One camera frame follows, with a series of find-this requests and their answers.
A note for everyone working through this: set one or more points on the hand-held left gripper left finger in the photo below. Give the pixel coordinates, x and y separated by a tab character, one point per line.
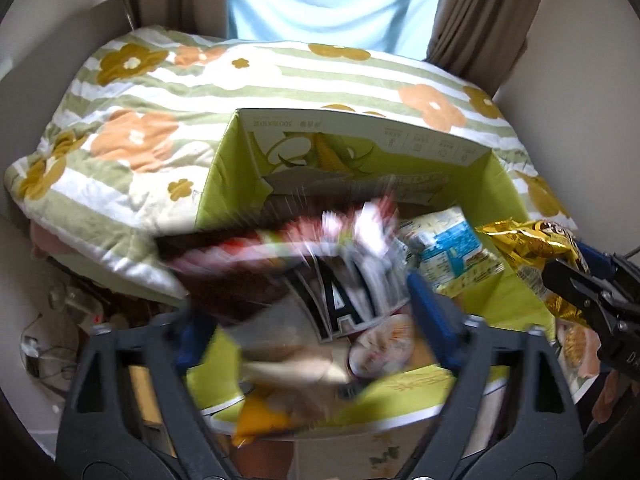
189	345

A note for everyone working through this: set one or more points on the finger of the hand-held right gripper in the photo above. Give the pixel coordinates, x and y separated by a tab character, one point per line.
570	282
595	259

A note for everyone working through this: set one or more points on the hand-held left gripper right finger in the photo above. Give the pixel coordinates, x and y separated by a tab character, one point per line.
435	315

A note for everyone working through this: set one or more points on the gold snack packet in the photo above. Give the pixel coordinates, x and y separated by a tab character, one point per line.
525	245

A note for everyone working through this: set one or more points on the beige snack packet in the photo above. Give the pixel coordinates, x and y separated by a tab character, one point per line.
280	340

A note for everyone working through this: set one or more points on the black white lettered snack packet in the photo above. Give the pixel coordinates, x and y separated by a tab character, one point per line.
340	305

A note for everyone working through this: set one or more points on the green cardboard box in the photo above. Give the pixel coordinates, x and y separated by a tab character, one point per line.
225	175

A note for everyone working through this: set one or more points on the bowl picture snack packet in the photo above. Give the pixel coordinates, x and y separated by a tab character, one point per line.
380	345

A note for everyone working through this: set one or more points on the wooden board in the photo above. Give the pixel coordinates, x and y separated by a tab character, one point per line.
145	395

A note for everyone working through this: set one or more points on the blue white snack packet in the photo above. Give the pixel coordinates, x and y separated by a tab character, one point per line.
450	250

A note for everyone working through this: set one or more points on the red snack packet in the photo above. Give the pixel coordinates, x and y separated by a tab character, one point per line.
225	255

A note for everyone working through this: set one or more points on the orange snack packet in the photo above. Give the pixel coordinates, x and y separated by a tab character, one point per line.
260	415

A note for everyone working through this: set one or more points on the pink cloth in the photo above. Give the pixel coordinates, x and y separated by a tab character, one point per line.
47	242

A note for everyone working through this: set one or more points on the floral striped blanket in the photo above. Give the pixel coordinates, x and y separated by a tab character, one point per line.
150	90

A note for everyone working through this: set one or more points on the light blue window cloth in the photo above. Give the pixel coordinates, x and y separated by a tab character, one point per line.
325	5

